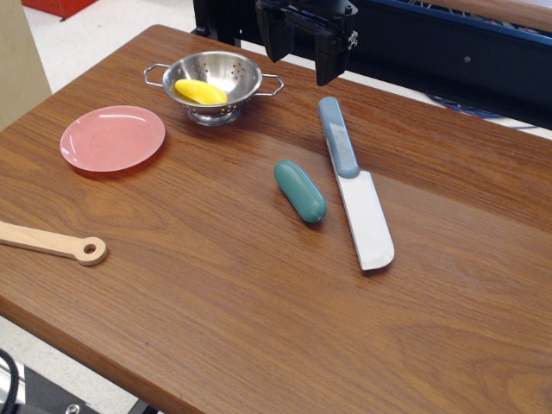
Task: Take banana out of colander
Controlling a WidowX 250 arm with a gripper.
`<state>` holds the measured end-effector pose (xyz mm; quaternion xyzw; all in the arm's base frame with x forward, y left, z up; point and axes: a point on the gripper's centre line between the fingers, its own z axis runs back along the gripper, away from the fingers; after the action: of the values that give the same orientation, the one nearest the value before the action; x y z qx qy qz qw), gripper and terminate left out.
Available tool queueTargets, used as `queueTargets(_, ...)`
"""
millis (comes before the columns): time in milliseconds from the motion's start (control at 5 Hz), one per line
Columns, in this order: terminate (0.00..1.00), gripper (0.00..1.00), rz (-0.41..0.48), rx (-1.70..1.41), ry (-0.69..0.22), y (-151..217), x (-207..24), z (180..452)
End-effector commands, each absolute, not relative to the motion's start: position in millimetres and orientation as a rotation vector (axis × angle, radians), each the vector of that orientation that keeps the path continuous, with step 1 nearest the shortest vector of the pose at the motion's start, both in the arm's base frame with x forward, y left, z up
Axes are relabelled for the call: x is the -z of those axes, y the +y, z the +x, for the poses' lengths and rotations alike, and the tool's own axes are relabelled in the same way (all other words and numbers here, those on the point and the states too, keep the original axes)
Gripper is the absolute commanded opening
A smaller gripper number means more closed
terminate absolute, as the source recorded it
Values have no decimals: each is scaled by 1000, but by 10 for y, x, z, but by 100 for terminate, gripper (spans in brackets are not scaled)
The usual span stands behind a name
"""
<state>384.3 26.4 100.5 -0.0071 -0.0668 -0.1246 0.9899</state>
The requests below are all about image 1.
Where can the beige cabinet panel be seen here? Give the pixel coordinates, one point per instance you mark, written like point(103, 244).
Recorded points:
point(24, 82)

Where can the wooden spoon handle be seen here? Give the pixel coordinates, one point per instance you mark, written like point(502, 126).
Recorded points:
point(88, 251)

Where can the toy knife blue handle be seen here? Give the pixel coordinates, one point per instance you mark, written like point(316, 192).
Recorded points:
point(372, 238)

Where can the pink plastic plate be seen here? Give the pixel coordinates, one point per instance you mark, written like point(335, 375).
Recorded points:
point(112, 138)

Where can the red box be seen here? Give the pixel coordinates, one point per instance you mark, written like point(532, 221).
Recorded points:
point(61, 8)

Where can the small steel colander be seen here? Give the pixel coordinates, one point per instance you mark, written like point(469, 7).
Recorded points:
point(238, 76)

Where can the dark blue metal frame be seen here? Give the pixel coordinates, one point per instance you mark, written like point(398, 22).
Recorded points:
point(492, 55)

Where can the teal toy sausage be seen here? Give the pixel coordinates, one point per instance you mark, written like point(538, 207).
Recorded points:
point(300, 190)

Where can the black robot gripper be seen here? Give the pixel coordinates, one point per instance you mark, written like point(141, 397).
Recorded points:
point(332, 22)

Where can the yellow toy banana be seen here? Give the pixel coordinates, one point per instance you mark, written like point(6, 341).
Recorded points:
point(200, 92)

